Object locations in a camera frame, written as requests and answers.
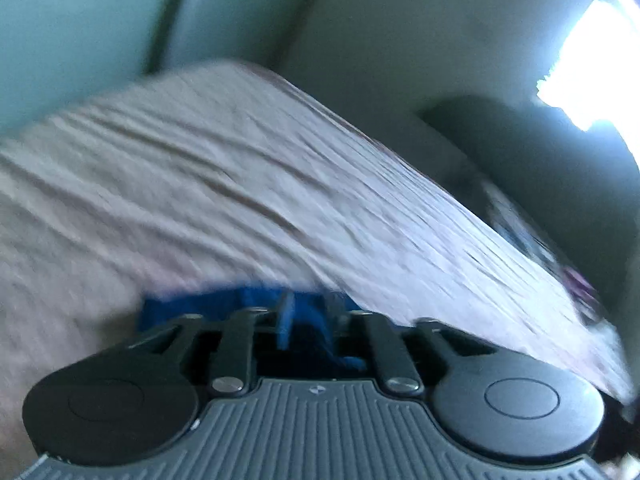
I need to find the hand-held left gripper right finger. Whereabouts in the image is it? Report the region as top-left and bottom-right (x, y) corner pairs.
(322, 292), (483, 395)

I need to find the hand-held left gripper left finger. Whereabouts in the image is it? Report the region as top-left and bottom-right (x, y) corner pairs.
(125, 291), (296, 396)

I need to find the blue beaded sweater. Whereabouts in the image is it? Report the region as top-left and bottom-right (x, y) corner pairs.
(137, 284), (373, 380)

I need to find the pink bed sheet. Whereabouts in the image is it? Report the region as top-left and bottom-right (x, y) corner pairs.
(0, 60), (636, 480)

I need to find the patterned pillow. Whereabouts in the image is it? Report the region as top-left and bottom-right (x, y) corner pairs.
(470, 170), (566, 281)

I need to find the purple cloth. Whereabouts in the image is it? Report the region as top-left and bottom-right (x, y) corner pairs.
(560, 265), (603, 321)

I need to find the glass wardrobe with flower decals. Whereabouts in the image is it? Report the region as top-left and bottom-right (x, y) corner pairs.
(0, 0), (331, 136)

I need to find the bright window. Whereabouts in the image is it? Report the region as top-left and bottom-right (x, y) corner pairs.
(535, 0), (640, 133)

